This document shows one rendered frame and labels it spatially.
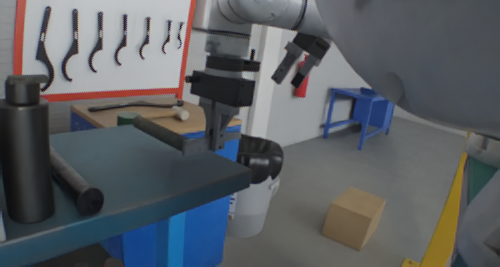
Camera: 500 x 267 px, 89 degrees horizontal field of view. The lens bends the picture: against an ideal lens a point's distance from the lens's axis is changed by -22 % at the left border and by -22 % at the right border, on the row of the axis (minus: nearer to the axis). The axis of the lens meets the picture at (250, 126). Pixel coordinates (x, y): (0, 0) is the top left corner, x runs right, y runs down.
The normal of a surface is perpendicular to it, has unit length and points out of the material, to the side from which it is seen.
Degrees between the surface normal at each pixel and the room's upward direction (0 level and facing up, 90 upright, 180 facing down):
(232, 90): 90
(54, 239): 90
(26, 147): 90
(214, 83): 90
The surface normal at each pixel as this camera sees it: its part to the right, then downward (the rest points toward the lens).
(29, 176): 0.73, 0.27
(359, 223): -0.60, 0.11
